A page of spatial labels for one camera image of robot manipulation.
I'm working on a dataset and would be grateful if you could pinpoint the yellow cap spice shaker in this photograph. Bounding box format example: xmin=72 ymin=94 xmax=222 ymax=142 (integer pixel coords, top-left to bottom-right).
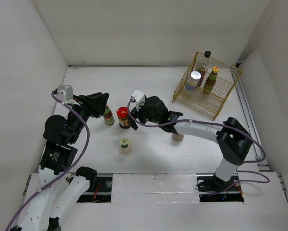
xmin=119 ymin=138 xmax=131 ymax=156

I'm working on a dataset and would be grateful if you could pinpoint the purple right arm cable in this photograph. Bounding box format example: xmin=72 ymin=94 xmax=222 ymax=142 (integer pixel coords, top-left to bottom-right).
xmin=127 ymin=98 xmax=271 ymax=197

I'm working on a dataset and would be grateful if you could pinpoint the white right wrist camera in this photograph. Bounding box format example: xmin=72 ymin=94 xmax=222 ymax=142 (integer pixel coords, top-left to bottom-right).
xmin=131 ymin=90 xmax=146 ymax=109

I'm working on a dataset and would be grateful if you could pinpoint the green label sauce bottle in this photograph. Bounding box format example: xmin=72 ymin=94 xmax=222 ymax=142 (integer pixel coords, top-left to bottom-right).
xmin=103 ymin=105 xmax=115 ymax=126

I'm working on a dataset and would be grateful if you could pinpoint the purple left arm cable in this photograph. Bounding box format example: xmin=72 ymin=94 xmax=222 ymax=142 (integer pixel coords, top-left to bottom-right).
xmin=4 ymin=91 xmax=90 ymax=231

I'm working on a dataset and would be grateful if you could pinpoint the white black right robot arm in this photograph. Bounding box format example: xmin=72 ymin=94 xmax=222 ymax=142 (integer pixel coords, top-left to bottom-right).
xmin=127 ymin=92 xmax=253 ymax=193

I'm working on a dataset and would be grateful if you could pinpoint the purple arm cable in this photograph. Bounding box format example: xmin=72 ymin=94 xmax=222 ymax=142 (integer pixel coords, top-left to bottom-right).
xmin=127 ymin=98 xmax=271 ymax=197
xmin=4 ymin=91 xmax=90 ymax=231

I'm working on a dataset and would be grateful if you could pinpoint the dark soy sauce bottle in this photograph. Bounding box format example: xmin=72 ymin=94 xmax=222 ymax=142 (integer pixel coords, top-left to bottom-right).
xmin=196 ymin=50 xmax=211 ymax=87

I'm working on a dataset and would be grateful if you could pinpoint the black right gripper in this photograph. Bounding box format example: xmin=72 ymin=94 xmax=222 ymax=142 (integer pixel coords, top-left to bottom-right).
xmin=126 ymin=101 xmax=161 ymax=130

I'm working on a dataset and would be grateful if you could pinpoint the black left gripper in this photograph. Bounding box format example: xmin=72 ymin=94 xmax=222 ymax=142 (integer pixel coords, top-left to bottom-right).
xmin=68 ymin=91 xmax=109 ymax=142

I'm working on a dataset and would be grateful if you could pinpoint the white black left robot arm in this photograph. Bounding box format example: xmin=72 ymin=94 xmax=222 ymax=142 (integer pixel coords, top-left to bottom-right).
xmin=6 ymin=89 xmax=109 ymax=231

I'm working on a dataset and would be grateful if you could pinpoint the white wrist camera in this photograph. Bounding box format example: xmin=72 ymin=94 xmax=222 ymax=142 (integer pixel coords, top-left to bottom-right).
xmin=131 ymin=90 xmax=146 ymax=109
xmin=56 ymin=85 xmax=74 ymax=102

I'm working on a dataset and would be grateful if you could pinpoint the pink cap spice shaker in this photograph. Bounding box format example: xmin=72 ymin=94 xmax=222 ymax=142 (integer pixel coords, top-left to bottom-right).
xmin=172 ymin=134 xmax=184 ymax=142

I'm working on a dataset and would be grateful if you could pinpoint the silver cap blue shaker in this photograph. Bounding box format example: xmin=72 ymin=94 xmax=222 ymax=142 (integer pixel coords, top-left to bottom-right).
xmin=185 ymin=71 xmax=202 ymax=91

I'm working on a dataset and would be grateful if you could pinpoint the yellow wire basket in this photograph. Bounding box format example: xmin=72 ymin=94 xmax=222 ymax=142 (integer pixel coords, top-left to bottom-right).
xmin=172 ymin=51 xmax=243 ymax=120

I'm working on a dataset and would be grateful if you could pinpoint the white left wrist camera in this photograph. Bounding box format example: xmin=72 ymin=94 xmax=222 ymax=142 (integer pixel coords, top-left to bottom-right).
xmin=56 ymin=85 xmax=74 ymax=102

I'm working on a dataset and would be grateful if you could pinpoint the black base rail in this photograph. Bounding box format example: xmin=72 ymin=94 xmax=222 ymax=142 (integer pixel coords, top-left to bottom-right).
xmin=22 ymin=174 xmax=287 ymax=204

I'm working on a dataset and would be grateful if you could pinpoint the red lid sauce jar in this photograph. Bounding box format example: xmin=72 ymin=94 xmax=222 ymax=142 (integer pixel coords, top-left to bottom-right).
xmin=116 ymin=107 xmax=130 ymax=129

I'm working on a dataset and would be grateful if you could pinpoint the yellow cap green sauce bottle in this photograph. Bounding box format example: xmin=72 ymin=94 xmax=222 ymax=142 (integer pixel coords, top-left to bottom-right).
xmin=203 ymin=66 xmax=220 ymax=94

